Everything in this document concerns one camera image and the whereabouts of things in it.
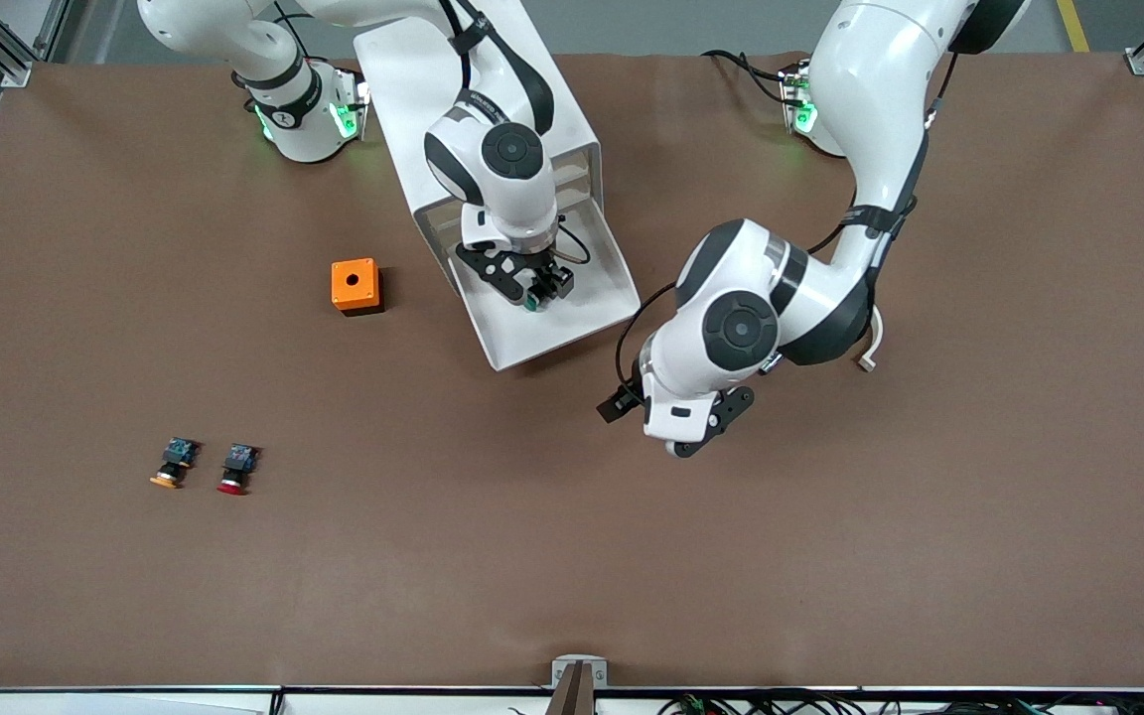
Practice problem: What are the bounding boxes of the white drawer cabinet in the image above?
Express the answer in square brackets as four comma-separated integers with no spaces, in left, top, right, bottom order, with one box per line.
[354,0,605,299]

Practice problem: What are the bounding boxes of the grey metal table bracket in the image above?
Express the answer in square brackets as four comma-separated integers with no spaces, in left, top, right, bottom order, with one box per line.
[552,655,609,689]

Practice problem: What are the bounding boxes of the red mushroom push button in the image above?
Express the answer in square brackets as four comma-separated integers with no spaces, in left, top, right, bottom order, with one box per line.
[215,443,261,497]

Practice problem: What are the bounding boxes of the brown strut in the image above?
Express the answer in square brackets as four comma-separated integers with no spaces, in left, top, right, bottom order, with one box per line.
[547,662,595,715]

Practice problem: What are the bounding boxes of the tangled floor cables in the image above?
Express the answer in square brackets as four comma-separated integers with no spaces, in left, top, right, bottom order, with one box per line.
[656,688,1144,715]

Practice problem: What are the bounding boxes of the black arm base cable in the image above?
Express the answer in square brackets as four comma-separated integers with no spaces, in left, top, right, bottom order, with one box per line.
[701,48,791,105]

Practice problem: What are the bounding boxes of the yellow mushroom push button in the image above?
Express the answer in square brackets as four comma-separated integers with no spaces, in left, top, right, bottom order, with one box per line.
[149,437,201,490]

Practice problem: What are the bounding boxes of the white curved plastic clamp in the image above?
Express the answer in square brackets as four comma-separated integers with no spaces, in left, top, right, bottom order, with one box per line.
[855,303,886,373]

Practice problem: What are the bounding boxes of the orange button enclosure box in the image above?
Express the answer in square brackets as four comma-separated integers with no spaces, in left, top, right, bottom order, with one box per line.
[331,258,385,317]

